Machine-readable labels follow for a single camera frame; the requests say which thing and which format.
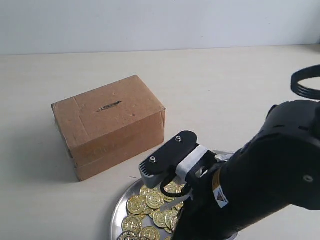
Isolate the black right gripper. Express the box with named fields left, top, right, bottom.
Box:
left=172, top=150, right=240, bottom=240

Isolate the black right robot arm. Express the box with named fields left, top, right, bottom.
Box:
left=172, top=100, right=320, bottom=240

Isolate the brown cardboard slotted box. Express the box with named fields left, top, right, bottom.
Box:
left=51, top=75, right=166, bottom=181

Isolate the gold coin top centre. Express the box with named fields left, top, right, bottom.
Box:
left=164, top=181, right=178, bottom=202

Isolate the gold coin lower centre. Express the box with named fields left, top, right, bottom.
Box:
left=152, top=209, right=170, bottom=228

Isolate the gold coin upper left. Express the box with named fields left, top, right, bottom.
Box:
left=145, top=190, right=165, bottom=209

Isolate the gold coin bottom left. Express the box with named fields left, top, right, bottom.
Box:
left=139, top=226, right=161, bottom=240

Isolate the round steel plate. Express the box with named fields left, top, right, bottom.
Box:
left=110, top=149, right=236, bottom=240

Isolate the gold coin far left top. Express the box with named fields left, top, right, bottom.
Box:
left=139, top=185, right=155, bottom=197

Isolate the gold coin lower left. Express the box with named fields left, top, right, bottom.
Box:
left=121, top=215, right=143, bottom=234

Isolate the gold coin bottom edge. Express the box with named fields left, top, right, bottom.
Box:
left=117, top=230, right=138, bottom=240

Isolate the black ribbon cable right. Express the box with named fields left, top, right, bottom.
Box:
left=290, top=64, right=320, bottom=100

